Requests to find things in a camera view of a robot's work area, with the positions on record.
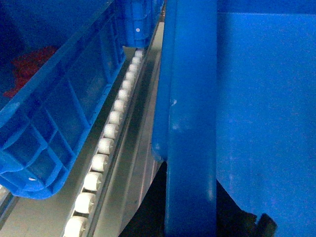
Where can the large blue plastic crate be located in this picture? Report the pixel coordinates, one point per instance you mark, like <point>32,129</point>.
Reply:
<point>236,104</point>

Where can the white roller conveyor track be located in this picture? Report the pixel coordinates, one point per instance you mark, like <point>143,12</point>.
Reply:
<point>94,183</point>

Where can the blue crate behind left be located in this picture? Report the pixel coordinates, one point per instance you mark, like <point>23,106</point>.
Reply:
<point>137,20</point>

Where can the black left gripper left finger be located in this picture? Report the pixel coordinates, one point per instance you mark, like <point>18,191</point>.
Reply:
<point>148,220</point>

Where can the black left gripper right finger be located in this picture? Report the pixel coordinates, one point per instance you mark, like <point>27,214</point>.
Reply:
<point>232,221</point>

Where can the metal shelf divider rail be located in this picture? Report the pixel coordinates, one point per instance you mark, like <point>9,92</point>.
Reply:
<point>134,168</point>

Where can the blue crate with red contents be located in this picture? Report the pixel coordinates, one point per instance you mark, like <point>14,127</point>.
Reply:
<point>44,126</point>

